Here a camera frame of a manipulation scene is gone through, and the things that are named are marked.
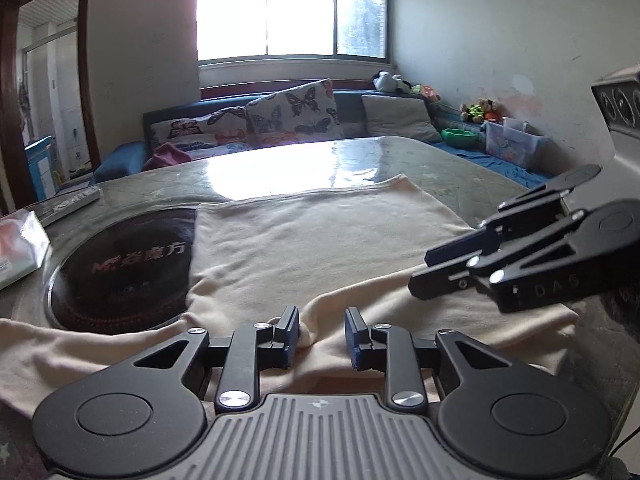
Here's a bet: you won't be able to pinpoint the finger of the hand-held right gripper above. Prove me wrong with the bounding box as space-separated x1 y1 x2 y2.
407 215 640 313
425 182 571 268

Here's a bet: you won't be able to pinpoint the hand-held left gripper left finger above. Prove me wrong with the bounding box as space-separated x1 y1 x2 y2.
132 305 301 413

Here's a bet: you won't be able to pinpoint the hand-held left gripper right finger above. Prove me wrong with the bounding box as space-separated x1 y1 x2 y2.
344 307 506 413

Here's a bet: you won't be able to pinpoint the cream fleece garment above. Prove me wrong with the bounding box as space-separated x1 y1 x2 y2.
0 174 581 418

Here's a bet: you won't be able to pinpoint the clear plastic storage box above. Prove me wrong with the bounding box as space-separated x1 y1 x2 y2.
482 117 548 170

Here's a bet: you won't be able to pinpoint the green bowl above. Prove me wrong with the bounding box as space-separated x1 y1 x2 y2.
441 128 478 149

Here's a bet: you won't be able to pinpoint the brown and green plush toys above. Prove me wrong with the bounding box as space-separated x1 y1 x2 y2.
460 99 502 123

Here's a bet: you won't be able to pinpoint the grey pillow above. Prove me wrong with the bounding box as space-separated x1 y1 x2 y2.
361 94 443 143

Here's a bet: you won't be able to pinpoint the round black induction cooktop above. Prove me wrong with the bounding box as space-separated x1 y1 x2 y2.
45 207 198 333

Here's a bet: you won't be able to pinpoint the panda plush toy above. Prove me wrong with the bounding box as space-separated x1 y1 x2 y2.
372 71 413 93

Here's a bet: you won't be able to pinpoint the pink cloth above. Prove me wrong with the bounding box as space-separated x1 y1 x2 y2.
142 141 193 172

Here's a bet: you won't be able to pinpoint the square butterfly print pillow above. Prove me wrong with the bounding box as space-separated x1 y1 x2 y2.
245 78 345 148

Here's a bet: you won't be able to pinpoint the wide butterfly print pillow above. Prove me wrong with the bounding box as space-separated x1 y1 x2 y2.
149 106 253 153

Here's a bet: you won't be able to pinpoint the blue sofa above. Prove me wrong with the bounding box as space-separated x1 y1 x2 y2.
92 77 556 191

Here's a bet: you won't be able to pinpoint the grey remote control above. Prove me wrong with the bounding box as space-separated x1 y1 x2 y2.
37 186 103 226

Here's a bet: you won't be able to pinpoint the large pink tissue pack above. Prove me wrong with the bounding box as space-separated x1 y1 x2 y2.
0 210 52 291

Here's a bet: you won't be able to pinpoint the window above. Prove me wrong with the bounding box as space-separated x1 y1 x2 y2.
196 0 390 63

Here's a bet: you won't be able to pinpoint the blue box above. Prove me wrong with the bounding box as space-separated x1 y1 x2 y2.
25 135 61 201

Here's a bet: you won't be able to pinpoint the dark wooden door frame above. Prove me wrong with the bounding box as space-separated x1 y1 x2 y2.
0 0 101 213

